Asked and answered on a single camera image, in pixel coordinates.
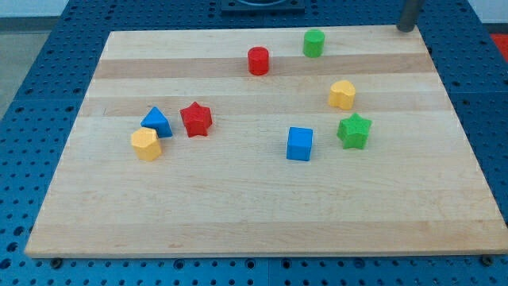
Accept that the green cylinder block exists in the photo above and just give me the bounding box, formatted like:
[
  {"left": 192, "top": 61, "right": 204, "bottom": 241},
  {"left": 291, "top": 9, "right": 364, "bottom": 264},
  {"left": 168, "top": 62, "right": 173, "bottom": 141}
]
[{"left": 302, "top": 29, "right": 325, "bottom": 58}]

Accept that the yellow hexagon block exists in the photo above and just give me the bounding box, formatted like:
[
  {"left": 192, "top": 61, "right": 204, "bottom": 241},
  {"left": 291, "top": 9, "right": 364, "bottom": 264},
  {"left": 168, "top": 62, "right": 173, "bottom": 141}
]
[{"left": 130, "top": 127, "right": 163, "bottom": 161}]

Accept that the green star block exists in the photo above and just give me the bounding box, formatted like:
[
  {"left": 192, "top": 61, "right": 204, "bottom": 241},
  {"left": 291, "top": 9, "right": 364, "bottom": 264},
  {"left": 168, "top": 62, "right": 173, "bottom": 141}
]
[{"left": 337, "top": 113, "right": 372, "bottom": 149}]

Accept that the red star block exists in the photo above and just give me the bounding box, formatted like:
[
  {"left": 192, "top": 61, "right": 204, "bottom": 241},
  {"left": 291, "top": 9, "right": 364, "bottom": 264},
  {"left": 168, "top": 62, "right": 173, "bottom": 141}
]
[{"left": 180, "top": 102, "right": 213, "bottom": 137}]

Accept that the blue triangle block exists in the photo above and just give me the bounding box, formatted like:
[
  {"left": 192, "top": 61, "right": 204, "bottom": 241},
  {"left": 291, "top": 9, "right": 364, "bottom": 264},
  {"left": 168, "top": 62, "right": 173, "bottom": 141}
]
[{"left": 140, "top": 106, "right": 173, "bottom": 138}]

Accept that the wooden board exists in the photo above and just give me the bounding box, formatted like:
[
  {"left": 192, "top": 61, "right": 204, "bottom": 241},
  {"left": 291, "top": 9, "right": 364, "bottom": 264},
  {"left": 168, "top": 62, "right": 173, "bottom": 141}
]
[{"left": 25, "top": 25, "right": 507, "bottom": 258}]

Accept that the red cylinder block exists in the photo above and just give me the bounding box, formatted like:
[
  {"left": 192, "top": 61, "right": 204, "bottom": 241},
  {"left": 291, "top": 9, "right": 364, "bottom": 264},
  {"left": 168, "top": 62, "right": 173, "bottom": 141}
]
[{"left": 248, "top": 46, "right": 269, "bottom": 75}]

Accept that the blue cube block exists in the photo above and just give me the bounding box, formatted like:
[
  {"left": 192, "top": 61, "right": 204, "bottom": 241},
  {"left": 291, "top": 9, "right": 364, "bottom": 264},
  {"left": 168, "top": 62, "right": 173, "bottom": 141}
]
[{"left": 287, "top": 126, "right": 314, "bottom": 161}]

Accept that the grey cylindrical pointer rod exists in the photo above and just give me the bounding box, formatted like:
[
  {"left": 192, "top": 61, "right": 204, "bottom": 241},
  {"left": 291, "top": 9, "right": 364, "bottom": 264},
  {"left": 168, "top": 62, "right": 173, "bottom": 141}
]
[{"left": 396, "top": 0, "right": 425, "bottom": 33}]

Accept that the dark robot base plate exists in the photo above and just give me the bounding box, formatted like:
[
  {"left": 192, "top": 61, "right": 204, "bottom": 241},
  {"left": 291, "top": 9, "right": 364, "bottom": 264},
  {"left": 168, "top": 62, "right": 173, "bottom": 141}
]
[{"left": 220, "top": 0, "right": 306, "bottom": 14}]

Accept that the red object at right edge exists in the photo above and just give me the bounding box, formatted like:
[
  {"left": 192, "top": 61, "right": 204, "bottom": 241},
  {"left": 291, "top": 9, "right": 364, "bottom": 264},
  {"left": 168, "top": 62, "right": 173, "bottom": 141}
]
[{"left": 491, "top": 33, "right": 508, "bottom": 61}]

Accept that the yellow heart block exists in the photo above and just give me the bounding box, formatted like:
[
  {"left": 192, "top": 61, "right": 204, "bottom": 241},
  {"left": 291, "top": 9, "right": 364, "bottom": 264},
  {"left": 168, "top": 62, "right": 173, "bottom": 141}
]
[{"left": 328, "top": 80, "right": 356, "bottom": 110}]

